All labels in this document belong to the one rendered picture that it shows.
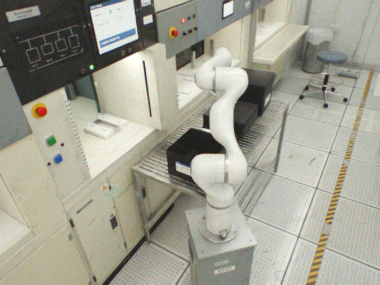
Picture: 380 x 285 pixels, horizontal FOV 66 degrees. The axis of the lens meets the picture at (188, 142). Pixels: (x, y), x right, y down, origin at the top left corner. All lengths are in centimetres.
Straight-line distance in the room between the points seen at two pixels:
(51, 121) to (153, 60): 67
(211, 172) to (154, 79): 81
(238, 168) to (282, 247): 133
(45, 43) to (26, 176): 55
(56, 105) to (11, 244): 63
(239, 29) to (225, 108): 189
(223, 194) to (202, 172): 16
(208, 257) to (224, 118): 63
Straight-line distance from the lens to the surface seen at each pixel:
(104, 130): 198
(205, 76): 126
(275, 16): 450
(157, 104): 185
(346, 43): 559
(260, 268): 227
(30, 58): 129
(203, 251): 139
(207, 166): 116
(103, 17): 151
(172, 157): 164
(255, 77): 234
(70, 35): 139
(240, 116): 191
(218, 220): 135
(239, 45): 308
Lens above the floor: 191
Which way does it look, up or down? 35 degrees down
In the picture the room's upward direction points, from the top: 3 degrees counter-clockwise
